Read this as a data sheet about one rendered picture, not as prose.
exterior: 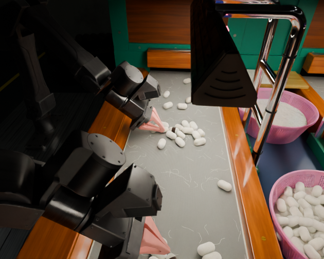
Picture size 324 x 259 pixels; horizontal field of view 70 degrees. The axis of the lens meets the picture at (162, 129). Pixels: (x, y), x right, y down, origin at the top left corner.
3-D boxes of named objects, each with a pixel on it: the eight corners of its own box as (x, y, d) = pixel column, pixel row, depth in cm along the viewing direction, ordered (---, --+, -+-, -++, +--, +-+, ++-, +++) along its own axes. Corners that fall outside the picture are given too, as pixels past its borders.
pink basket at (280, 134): (282, 162, 73) (292, 139, 67) (217, 122, 90) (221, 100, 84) (322, 130, 85) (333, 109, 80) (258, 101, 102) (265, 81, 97)
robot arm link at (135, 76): (148, 74, 64) (115, 41, 61) (136, 88, 57) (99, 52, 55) (126, 97, 71) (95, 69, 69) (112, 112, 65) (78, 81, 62)
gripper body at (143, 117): (152, 100, 72) (132, 85, 69) (147, 118, 64) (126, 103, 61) (139, 113, 75) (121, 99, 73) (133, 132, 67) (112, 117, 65)
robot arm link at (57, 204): (108, 181, 34) (66, 156, 32) (104, 208, 29) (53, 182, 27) (83, 210, 36) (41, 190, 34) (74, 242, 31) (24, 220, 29)
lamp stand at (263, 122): (189, 177, 68) (208, 5, 41) (189, 134, 84) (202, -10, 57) (256, 181, 66) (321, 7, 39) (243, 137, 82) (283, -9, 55)
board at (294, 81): (223, 85, 95) (223, 82, 94) (219, 70, 106) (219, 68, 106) (308, 89, 92) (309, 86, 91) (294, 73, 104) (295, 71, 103)
